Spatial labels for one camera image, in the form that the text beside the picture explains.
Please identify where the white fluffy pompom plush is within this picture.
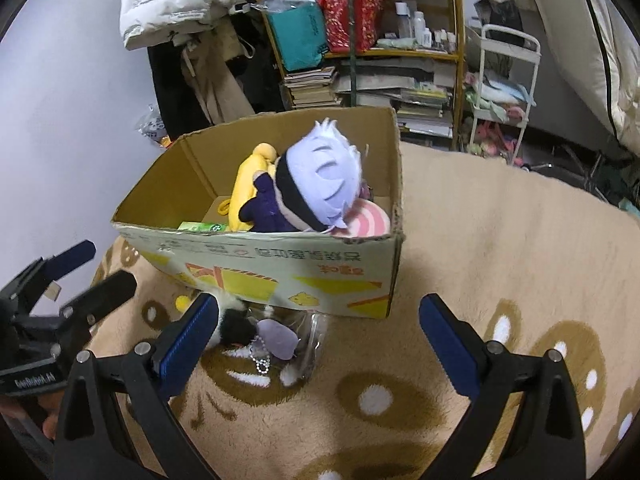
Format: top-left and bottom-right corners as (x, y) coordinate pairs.
(201, 292), (329, 403)

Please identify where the green tissue pack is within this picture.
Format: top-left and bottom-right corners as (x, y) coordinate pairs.
(178, 221), (229, 233)

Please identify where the yellow dog plush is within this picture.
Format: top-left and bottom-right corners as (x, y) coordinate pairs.
(227, 143), (278, 232)

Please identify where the white-haired blindfolded doll plush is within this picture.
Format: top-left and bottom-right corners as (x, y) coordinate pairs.
(239, 118), (362, 233)

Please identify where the pink swirl roll plush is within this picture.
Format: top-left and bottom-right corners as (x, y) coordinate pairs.
(331, 198), (390, 238)

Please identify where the pink animal plush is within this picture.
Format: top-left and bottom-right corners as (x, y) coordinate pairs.
(359, 180), (372, 200)

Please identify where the person's left hand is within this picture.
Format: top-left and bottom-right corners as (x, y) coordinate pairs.
(38, 391), (64, 440)

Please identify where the beige patterned blanket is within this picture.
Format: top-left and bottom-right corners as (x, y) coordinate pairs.
(84, 142), (640, 480)

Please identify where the plastic bag of snacks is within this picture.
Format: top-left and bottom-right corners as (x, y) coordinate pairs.
(136, 104), (172, 148)

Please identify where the printed cardboard box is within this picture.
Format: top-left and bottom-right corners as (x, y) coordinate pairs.
(112, 107), (404, 318)

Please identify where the beige trench coat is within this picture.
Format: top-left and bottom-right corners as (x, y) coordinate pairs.
(181, 16), (255, 126)

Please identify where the stack of books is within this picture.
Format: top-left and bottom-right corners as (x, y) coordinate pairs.
(283, 65), (343, 110)

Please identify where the white rolling cart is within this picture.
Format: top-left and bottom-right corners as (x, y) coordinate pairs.
(465, 20), (541, 167)

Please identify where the teal shopping bag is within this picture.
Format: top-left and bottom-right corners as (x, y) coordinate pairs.
(262, 0), (329, 72)

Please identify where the wooden shelf unit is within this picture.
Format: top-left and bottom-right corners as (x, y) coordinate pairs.
(253, 0), (464, 146)

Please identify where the cream reclining chair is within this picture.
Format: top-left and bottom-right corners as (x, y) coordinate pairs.
(535, 0), (639, 154)

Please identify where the red patterned gift bag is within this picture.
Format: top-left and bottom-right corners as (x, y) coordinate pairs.
(319, 0), (384, 54)

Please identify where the green pole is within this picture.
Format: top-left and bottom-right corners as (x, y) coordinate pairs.
(347, 0), (358, 107)

